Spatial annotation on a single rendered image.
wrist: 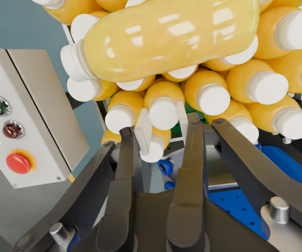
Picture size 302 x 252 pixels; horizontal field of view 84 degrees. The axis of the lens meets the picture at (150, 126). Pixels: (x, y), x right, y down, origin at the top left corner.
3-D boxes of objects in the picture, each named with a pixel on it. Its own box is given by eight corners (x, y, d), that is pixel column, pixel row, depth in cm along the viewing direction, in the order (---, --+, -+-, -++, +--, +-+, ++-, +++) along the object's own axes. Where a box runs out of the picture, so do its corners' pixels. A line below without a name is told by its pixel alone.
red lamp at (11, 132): (12, 137, 24) (5, 141, 23) (3, 124, 23) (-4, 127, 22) (25, 135, 24) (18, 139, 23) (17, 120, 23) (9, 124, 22)
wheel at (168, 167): (169, 180, 39) (175, 175, 40) (165, 164, 38) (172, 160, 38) (158, 172, 43) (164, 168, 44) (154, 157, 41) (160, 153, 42)
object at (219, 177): (186, 159, 44) (193, 198, 32) (184, 152, 43) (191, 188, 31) (226, 153, 42) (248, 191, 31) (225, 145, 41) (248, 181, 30)
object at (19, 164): (19, 171, 27) (13, 176, 26) (6, 153, 25) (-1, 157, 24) (38, 168, 26) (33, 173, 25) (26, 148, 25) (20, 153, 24)
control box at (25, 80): (50, 156, 38) (12, 190, 28) (-2, 64, 30) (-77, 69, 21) (91, 148, 36) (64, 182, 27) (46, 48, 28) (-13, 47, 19)
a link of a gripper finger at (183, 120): (179, 120, 15) (187, 119, 15) (176, 100, 21) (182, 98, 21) (185, 149, 16) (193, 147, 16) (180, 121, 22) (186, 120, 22)
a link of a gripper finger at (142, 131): (148, 155, 17) (141, 156, 17) (153, 127, 23) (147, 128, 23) (140, 128, 16) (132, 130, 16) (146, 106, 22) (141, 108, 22)
